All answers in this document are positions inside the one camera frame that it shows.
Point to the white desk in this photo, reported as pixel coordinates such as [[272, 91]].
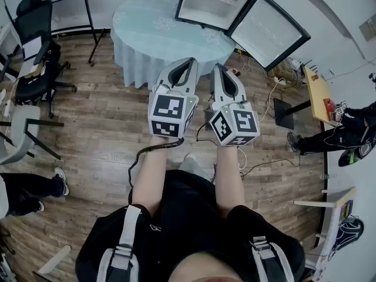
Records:
[[8, 40]]

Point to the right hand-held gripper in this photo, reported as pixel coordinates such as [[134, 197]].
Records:
[[241, 122]]

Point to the black router with antennas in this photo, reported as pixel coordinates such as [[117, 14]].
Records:
[[310, 67]]

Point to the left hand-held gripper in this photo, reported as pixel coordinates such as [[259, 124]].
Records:
[[167, 110]]

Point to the black framed whiteboard stand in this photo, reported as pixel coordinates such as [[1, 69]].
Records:
[[70, 10]]

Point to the red box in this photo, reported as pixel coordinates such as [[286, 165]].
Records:
[[329, 104]]

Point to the person's black shirt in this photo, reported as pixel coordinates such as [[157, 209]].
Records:
[[188, 210]]

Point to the brown cardboard box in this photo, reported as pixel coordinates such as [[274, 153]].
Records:
[[286, 69]]

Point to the grey plastic chair black legs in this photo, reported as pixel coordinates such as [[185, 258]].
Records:
[[25, 122]]

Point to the yellow table black stand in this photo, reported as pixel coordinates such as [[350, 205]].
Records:
[[318, 98]]

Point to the person's left forearm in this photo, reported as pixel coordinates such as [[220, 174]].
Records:
[[149, 175]]

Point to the light wooden plank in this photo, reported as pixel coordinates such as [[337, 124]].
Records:
[[55, 258]]

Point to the beige wall outlet panel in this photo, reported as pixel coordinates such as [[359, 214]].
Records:
[[368, 29]]

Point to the person's chin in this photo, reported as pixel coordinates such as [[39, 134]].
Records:
[[208, 269]]

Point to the black office chair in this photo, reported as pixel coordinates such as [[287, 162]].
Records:
[[35, 25]]

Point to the person's right forearm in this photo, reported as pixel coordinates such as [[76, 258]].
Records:
[[230, 181]]

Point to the light wooden shelf unit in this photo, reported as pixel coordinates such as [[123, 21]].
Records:
[[337, 198]]

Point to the round table light blue tablecloth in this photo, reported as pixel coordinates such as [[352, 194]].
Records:
[[141, 40]]

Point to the white power strip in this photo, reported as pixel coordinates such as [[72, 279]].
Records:
[[279, 81]]

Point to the black green bag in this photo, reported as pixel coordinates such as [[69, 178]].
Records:
[[352, 157]]

